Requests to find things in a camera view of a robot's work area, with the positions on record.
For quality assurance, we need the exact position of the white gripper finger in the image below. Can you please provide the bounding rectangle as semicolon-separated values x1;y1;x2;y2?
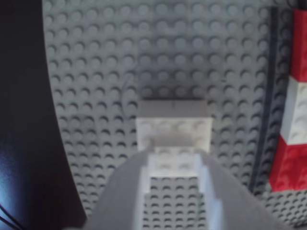
195;152;285;230
85;147;151;230

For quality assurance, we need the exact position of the red Lego cube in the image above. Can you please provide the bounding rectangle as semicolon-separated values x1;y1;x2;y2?
290;3;307;83
268;138;307;192

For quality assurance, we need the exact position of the gray Lego baseplate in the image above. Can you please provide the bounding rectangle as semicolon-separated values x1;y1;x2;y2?
42;0;307;230

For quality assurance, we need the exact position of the thick black cable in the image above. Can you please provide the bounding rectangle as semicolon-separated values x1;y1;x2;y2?
0;202;19;230

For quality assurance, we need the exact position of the dark gray Lego frame strip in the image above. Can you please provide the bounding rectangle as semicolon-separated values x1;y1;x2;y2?
248;6;280;195

